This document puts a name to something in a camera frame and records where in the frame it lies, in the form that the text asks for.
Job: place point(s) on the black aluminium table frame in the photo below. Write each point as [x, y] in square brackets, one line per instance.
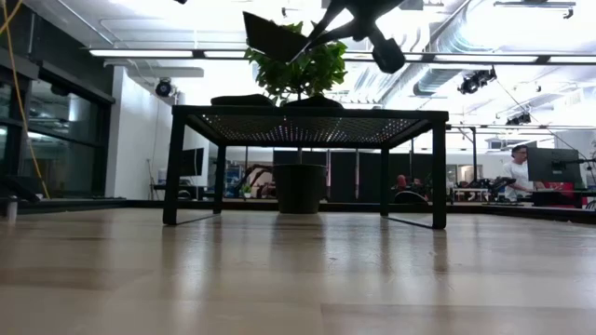
[535, 211]

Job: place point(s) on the green potted plant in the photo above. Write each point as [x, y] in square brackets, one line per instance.
[302, 79]

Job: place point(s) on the black perforated metal rack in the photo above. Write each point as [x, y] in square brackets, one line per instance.
[302, 114]

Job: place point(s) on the deep square black plate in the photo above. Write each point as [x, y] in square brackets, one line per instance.
[242, 100]

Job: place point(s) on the black computer monitor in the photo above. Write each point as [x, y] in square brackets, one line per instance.
[192, 161]
[554, 165]

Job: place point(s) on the black partition panels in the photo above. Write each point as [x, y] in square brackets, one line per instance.
[344, 177]

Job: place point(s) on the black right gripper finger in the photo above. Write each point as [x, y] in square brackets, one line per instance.
[328, 21]
[335, 39]

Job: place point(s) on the long ceiling light bar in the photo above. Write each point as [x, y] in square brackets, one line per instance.
[139, 53]

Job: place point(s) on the grey ceiling air duct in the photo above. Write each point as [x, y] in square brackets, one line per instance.
[435, 79]

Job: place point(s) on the black ceiling camera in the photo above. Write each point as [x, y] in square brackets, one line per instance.
[163, 87]

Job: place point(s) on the wavy square black plate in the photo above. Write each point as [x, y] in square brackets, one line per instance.
[313, 101]
[272, 37]

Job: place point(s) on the black chair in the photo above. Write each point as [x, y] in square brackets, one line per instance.
[410, 197]

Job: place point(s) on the person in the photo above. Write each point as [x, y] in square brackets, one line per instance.
[401, 182]
[517, 172]

